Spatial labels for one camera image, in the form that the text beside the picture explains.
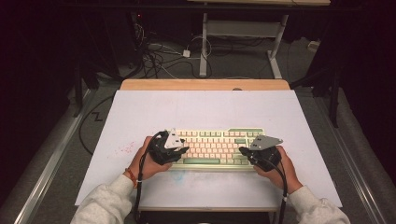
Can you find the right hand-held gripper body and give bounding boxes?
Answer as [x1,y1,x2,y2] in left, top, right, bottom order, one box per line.
[247,134,284,172]

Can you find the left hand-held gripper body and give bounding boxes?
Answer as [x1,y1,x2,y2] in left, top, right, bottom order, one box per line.
[148,129,186,166]

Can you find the cream green pink keyboard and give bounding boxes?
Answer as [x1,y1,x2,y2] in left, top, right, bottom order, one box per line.
[167,127,267,173]

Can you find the person's left hand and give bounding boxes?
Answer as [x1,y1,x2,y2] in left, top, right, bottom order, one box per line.
[127,135,173,181]

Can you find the person's right hand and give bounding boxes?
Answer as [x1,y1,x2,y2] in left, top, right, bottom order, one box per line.
[253,145,304,195]

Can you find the white table cover board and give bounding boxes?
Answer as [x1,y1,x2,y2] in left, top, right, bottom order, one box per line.
[74,89,344,209]

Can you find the black metal stand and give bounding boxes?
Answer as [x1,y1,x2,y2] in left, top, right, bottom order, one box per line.
[290,62,342,129]
[73,62,101,118]

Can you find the orange bead bracelet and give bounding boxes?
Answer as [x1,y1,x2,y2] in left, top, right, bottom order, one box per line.
[124,167,138,189]

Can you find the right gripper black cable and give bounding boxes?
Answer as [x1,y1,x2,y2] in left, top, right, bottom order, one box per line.
[261,157,289,224]

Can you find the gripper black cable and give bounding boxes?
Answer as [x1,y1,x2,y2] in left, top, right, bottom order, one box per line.
[133,130,169,223]
[261,157,289,224]

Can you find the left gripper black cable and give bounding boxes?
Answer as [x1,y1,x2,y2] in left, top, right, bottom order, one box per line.
[133,130,169,223]

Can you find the tangle of floor cables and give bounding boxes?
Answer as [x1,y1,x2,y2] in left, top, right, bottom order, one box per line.
[134,22,213,79]

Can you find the metal floor rail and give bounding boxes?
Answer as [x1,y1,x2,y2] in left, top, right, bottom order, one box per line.
[314,96,389,224]
[13,88,94,224]

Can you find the black floor cable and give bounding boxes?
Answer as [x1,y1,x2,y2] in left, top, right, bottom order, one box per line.
[78,94,115,157]

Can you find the white metal desk frame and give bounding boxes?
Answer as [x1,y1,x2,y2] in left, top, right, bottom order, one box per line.
[188,0,332,79]

